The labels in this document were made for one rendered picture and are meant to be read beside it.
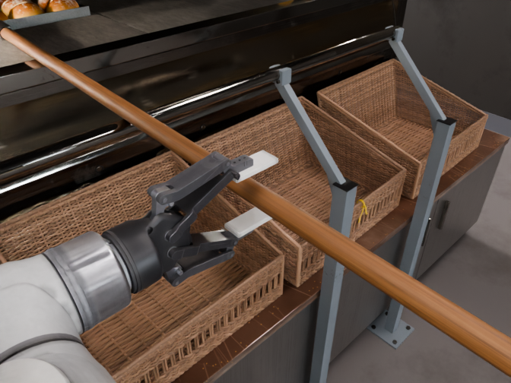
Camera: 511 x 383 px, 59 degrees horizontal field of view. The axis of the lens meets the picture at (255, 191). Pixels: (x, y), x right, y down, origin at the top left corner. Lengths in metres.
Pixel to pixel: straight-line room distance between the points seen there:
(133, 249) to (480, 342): 0.34
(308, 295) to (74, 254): 0.91
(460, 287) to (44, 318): 2.03
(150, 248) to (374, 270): 0.24
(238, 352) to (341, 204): 0.44
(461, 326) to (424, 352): 1.52
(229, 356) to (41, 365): 0.85
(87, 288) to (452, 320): 0.34
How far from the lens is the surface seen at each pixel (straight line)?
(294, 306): 1.26
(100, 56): 1.22
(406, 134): 2.13
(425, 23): 3.82
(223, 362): 1.16
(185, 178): 0.50
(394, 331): 2.01
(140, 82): 1.32
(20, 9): 1.53
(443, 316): 0.48
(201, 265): 0.57
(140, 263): 0.48
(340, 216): 1.09
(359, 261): 0.50
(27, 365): 0.35
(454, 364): 2.00
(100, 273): 0.46
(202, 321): 1.08
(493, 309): 2.26
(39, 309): 0.43
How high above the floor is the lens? 1.54
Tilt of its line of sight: 35 degrees down
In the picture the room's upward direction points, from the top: straight up
